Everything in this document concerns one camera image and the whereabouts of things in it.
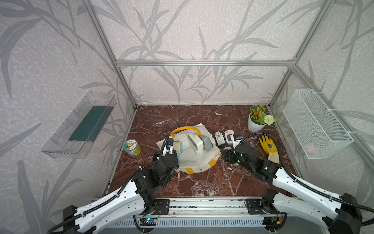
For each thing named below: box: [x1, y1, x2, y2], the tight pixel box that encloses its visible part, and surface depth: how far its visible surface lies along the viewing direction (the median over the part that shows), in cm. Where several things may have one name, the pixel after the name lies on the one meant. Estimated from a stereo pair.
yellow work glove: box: [259, 135, 280, 164], surface depth 95 cm
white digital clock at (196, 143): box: [187, 134, 204, 155], surface depth 90 cm
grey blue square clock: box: [197, 135, 213, 151], surface depth 87 cm
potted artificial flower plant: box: [247, 104, 280, 134], surface depth 96 cm
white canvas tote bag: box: [156, 123, 222, 175], surface depth 89 cm
